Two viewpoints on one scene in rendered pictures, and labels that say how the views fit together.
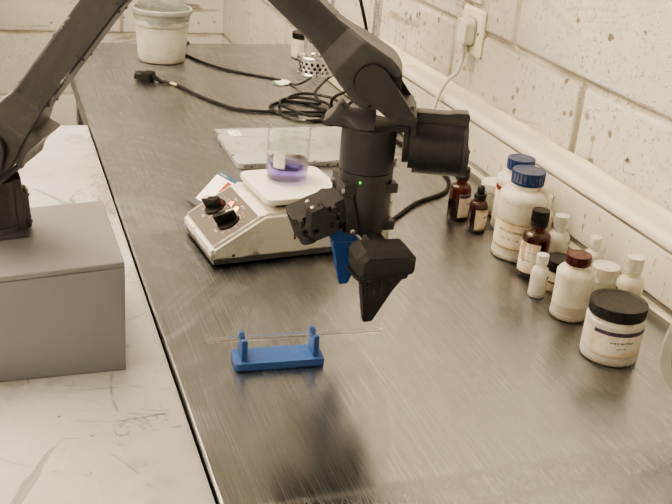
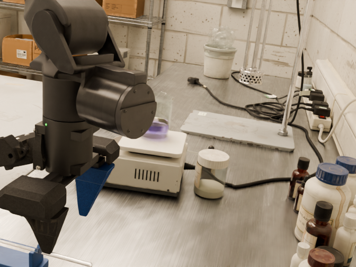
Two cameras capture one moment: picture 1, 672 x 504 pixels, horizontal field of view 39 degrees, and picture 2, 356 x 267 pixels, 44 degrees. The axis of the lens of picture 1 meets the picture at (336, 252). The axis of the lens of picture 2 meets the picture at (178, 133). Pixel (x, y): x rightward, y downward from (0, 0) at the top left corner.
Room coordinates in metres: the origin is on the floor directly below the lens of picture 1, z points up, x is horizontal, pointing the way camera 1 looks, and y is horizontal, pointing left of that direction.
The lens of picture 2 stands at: (0.60, -0.37, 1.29)
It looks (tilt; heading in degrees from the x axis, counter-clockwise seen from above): 20 degrees down; 31
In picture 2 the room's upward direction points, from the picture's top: 7 degrees clockwise
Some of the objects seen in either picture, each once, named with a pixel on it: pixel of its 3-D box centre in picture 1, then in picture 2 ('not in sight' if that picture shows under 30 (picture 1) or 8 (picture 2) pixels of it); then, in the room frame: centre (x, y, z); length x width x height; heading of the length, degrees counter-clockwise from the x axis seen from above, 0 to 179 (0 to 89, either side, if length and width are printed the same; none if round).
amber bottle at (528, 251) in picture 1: (535, 242); (317, 232); (1.22, -0.27, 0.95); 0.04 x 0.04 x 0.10
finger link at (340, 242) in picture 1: (341, 249); (89, 187); (1.00, -0.01, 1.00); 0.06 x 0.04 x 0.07; 108
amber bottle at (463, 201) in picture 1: (460, 192); (300, 178); (1.40, -0.18, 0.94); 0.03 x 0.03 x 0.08
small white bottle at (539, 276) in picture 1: (539, 275); (299, 263); (1.15, -0.27, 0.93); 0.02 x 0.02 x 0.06
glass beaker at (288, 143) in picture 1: (287, 152); (155, 116); (1.28, 0.08, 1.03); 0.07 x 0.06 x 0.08; 21
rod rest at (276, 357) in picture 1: (278, 347); (9, 251); (0.92, 0.05, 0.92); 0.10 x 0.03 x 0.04; 108
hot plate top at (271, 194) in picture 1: (292, 185); (153, 140); (1.26, 0.07, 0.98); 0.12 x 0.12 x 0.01; 27
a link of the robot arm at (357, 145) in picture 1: (368, 135); (68, 84); (0.94, -0.02, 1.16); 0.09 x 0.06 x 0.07; 88
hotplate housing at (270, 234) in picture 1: (273, 215); (139, 159); (1.25, 0.09, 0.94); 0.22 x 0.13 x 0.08; 117
